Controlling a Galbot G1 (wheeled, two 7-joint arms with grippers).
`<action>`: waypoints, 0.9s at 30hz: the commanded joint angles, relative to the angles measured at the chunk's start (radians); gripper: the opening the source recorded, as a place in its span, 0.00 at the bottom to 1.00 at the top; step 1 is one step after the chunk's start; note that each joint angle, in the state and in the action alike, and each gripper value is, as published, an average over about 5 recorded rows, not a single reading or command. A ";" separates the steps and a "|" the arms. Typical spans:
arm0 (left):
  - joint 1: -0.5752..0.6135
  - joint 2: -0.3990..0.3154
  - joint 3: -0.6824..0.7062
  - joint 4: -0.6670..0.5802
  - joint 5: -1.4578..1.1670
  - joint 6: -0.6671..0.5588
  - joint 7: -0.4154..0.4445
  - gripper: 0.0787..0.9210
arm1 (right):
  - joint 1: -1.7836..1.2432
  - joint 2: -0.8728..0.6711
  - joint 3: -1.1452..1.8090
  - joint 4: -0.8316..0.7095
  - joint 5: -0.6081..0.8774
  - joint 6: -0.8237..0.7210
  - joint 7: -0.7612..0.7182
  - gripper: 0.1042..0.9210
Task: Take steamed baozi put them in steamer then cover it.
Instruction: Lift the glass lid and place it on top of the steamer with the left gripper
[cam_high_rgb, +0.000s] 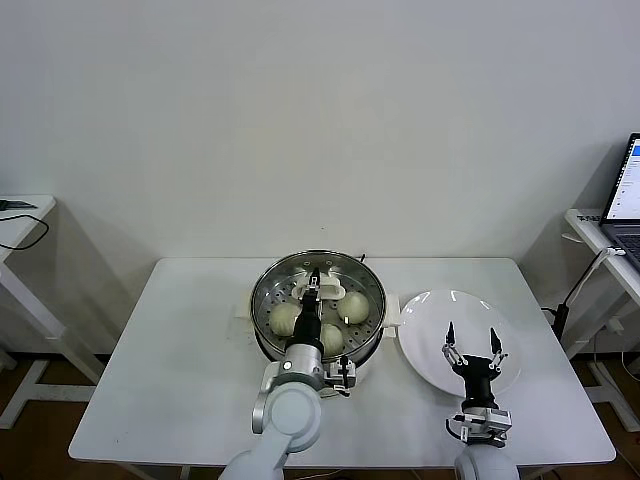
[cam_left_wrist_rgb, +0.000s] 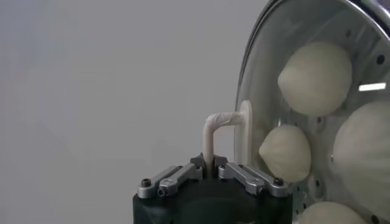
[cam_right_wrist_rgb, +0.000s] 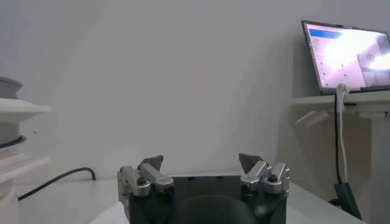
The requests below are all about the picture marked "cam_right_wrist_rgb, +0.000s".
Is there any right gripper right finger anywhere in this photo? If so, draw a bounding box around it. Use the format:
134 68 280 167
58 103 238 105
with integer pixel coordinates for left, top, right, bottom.
238 152 291 195

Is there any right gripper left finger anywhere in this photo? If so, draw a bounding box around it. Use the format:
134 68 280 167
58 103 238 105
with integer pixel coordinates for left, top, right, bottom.
117 154 175 211

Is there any round white plate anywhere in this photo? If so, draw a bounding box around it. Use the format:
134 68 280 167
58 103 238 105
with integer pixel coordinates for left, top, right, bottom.
88 173 305 224

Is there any black power adapter block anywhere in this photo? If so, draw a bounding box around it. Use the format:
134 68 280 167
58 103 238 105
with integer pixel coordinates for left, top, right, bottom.
328 181 363 220

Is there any white side table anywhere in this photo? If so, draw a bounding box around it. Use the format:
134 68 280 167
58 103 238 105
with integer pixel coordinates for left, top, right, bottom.
289 89 390 224

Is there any open grey laptop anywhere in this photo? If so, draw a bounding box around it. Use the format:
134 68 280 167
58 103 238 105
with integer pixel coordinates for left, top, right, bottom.
300 19 390 97

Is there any white electric cooking pot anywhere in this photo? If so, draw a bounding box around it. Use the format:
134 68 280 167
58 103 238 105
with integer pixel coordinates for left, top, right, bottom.
0 136 51 224

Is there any black pot power cord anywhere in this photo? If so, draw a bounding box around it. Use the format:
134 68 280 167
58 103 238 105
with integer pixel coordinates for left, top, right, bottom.
17 166 97 201

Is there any black laptop cable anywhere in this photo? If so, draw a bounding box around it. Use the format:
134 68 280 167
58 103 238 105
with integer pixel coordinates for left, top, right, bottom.
333 97 344 185

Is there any white laptop cable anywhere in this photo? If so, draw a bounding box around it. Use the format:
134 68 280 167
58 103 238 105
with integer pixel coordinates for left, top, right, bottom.
335 82 351 183

